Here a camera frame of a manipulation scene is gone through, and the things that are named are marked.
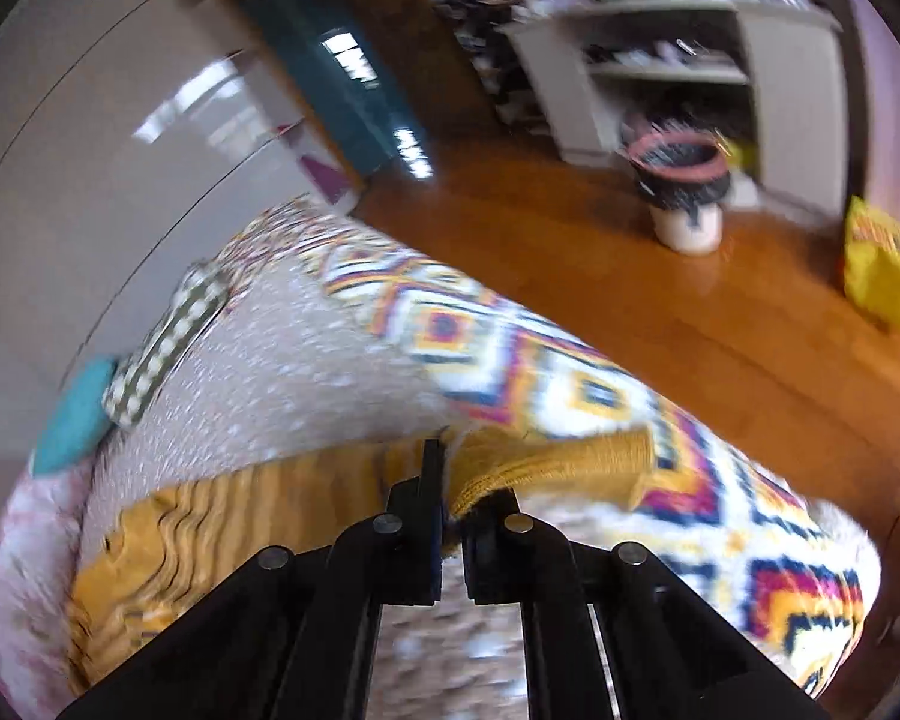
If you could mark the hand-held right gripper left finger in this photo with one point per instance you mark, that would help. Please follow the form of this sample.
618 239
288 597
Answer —
429 532

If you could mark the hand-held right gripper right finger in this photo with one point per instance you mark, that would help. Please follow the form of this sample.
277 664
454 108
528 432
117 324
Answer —
474 540

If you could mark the mustard yellow knit sweater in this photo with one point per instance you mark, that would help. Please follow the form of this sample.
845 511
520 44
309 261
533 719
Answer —
270 517

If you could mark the pile of colourful clothes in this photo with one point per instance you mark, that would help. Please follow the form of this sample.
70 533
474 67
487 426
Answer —
495 22

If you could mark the patterned diamond print blanket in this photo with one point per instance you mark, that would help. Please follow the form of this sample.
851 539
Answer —
570 382

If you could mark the speckled beige bed sheet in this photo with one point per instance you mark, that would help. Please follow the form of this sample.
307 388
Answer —
285 382

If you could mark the green checkered pillow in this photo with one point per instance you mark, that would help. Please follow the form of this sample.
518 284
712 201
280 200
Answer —
166 345

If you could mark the teal pillow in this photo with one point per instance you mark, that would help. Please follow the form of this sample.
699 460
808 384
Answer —
75 414

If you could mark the white bucket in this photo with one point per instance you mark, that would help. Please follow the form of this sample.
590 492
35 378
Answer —
686 229

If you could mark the pink floral pillow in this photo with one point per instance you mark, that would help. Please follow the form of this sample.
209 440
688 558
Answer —
30 585

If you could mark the teal door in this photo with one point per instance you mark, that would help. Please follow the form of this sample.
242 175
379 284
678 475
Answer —
337 82

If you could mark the yellow snack bag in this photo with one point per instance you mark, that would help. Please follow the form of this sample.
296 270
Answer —
881 266

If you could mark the white shelf unit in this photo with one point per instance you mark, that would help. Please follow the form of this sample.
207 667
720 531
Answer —
690 82

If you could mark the white wardrobe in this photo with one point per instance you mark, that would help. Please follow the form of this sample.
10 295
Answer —
120 112

